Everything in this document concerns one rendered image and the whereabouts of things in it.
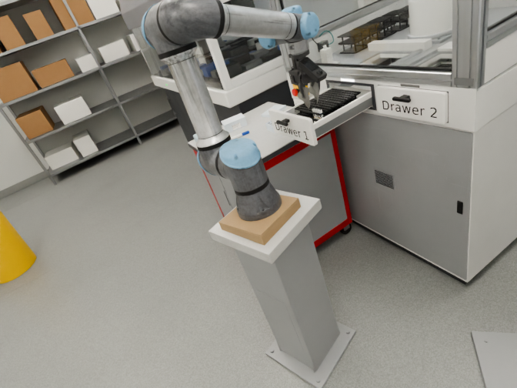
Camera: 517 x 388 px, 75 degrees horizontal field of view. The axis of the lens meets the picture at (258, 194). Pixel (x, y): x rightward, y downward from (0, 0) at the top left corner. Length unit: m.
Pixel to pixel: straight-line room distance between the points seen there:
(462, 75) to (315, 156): 0.74
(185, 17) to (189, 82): 0.19
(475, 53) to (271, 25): 0.59
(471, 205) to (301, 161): 0.72
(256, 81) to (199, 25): 1.32
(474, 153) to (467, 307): 0.72
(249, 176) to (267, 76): 1.35
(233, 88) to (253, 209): 1.24
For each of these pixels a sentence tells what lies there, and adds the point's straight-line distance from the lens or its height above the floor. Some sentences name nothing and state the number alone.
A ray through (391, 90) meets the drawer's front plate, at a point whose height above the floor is 0.92.
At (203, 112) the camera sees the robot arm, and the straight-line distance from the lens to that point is 1.07.
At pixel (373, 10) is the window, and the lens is 1.42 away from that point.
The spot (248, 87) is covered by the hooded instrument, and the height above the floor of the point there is 0.87.
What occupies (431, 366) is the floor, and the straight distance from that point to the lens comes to 1.61.
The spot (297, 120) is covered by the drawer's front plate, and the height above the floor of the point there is 0.92.
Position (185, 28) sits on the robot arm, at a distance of 0.95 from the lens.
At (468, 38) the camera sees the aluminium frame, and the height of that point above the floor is 1.09.
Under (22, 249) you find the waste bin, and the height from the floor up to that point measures 0.16.
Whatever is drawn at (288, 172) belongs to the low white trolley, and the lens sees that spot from 1.62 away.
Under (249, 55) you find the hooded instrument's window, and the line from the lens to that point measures 2.23.
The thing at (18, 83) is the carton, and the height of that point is 1.23.
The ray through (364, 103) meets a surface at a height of 0.87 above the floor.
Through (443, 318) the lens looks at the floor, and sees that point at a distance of 1.73.
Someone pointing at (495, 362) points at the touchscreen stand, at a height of 0.03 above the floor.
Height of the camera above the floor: 1.41
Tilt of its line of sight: 31 degrees down
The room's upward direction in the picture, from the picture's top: 20 degrees counter-clockwise
